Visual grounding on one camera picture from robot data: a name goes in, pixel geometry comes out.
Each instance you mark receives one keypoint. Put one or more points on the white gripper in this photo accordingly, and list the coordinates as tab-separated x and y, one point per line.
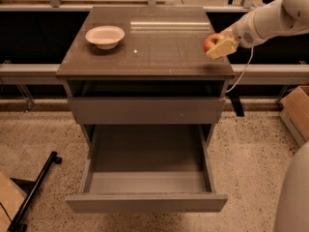
244	33

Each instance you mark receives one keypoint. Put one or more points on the red apple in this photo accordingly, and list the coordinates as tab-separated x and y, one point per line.
211	41

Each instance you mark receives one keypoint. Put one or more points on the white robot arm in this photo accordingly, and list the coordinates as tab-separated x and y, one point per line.
277	18

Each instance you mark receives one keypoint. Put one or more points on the grey drawer cabinet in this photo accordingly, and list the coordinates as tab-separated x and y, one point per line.
160	56

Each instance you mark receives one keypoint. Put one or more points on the open grey middle drawer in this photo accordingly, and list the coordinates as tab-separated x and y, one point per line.
153	168

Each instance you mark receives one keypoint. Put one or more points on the closed grey top drawer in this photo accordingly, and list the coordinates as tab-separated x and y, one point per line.
133	111

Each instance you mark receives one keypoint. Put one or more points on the grey metal railing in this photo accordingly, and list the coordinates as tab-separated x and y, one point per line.
44	74

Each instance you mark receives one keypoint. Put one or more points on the cardboard box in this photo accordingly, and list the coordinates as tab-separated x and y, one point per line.
295	113

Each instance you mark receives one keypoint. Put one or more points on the white paper bowl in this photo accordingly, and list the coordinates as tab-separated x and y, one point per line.
105	37

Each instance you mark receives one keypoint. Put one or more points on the wooden board at left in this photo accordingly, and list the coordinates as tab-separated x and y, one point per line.
11	198

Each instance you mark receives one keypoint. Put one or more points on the black metal bar stand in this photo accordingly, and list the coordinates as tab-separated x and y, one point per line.
30	188

